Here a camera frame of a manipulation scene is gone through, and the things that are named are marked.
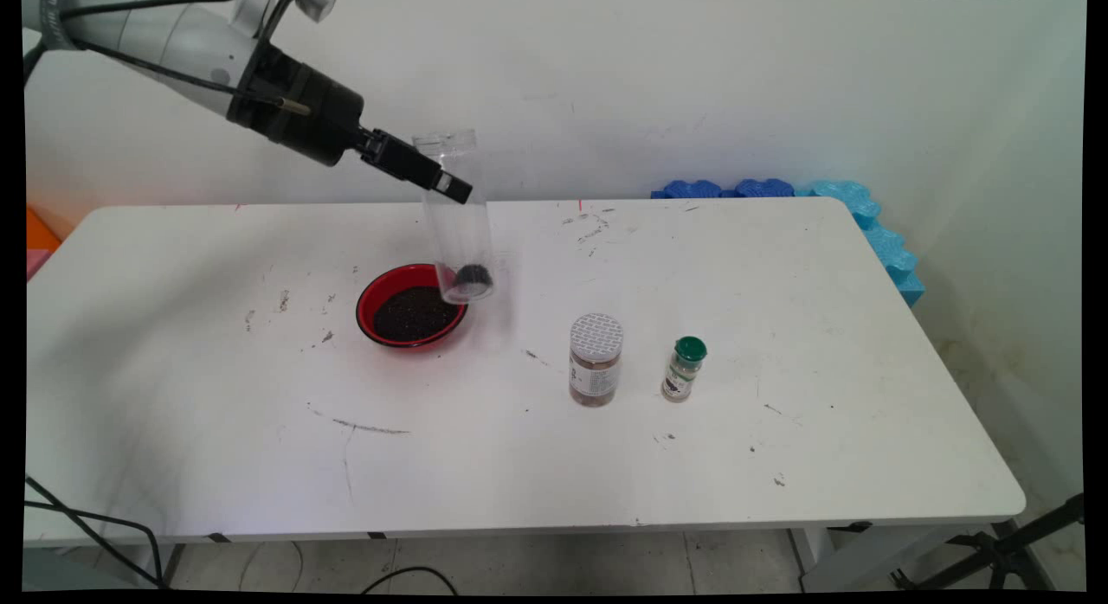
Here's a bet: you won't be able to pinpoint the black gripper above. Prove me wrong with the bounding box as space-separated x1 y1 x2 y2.
225 40 474 205

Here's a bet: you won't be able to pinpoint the clear plastic jar black seeds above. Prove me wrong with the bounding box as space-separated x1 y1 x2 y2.
411 128 497 306

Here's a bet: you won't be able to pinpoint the red bowl with black seeds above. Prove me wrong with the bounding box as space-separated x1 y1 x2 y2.
356 263 471 350

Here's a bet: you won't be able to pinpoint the brown spice jar white lid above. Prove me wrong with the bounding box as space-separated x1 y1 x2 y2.
568 312 625 408

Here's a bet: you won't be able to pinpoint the dark blue foam mat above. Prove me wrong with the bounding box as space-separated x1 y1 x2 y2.
651 178 796 200

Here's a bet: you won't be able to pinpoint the small spice bottle green cap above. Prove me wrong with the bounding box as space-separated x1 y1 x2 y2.
661 336 708 404

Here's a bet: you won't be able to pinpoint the orange block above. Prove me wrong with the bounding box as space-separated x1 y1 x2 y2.
26 208 63 252

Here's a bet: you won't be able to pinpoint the white table leg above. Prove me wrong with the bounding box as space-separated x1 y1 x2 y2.
130 543 187 588
789 524 1022 593

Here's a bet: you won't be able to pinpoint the light blue foam mat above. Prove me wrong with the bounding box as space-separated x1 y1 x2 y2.
795 179 925 309

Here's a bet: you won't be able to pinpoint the black tripod stand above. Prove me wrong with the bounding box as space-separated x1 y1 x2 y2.
892 493 1085 592

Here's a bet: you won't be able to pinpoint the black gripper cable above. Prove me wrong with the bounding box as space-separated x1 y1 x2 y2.
24 37 312 116

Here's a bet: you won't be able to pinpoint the black camera cable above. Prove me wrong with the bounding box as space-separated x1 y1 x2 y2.
56 0 300 42

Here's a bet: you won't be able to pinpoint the black floor cable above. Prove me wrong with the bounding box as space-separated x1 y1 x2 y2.
359 567 460 594

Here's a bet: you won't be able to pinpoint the black hanging cable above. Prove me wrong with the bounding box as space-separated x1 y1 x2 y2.
24 474 171 589

